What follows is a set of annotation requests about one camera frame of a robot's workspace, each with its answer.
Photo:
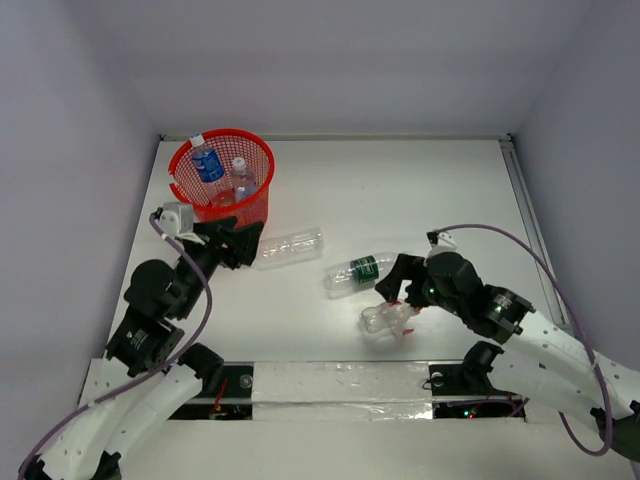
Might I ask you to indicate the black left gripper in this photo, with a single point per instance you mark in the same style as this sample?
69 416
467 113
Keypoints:
226 241

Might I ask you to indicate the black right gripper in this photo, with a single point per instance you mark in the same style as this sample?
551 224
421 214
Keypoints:
405 266

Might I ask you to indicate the red cap clear bottle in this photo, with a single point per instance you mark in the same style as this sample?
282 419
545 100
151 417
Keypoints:
388 316

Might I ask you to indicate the green label clear bottle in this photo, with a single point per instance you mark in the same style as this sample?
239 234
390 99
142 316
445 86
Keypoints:
358 274

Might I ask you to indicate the purple label small bottle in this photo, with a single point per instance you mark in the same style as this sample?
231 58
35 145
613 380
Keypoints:
243 179

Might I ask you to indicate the blue label clear bottle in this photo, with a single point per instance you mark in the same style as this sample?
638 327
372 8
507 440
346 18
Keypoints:
207 164

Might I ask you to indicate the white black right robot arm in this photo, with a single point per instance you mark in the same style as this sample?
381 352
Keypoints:
523 352

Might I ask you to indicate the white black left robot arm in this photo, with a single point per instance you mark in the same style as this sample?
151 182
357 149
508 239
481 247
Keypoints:
153 363

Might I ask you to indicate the red mesh plastic basket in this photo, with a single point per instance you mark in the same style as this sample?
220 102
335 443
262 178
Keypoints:
216 201

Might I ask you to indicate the clear unlabelled plastic bottle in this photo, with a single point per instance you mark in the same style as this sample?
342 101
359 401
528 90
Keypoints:
289 249

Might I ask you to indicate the silver foil tape strip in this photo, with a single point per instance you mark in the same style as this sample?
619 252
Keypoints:
341 391

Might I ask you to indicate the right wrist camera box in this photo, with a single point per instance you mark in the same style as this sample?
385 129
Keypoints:
440 242

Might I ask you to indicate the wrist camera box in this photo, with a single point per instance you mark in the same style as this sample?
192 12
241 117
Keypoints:
440 242
176 220

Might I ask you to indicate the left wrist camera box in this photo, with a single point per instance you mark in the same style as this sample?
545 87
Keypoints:
176 220

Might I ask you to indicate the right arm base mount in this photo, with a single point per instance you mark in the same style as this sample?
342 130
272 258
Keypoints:
462 390

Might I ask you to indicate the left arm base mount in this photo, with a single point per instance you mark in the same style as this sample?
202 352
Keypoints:
231 400

